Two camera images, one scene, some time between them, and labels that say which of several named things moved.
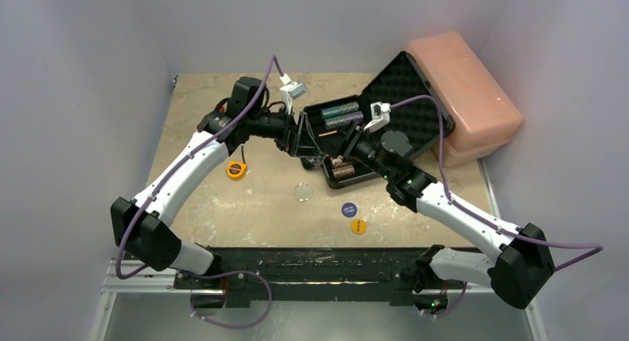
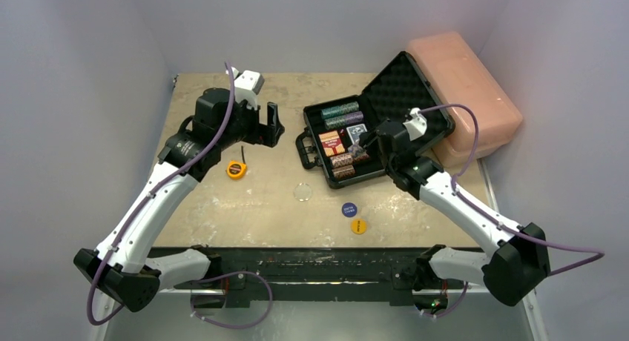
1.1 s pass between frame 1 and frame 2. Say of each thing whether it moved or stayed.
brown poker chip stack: stayed
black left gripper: moved
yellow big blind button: stayed
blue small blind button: stayed
